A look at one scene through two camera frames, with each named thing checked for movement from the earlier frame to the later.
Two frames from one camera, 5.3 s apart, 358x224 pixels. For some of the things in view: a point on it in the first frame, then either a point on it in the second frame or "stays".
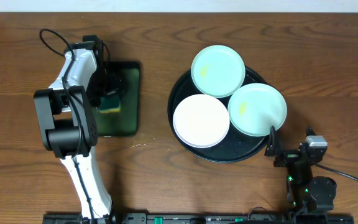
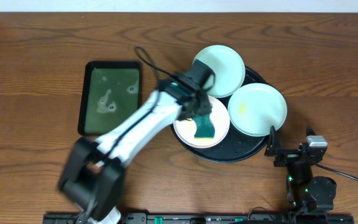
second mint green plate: [254, 108] stays
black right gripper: [289, 157] stays
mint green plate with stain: [218, 71] stays
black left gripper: [105, 90] to [199, 107]
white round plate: [201, 121] stays
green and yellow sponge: [109, 105] to [205, 129]
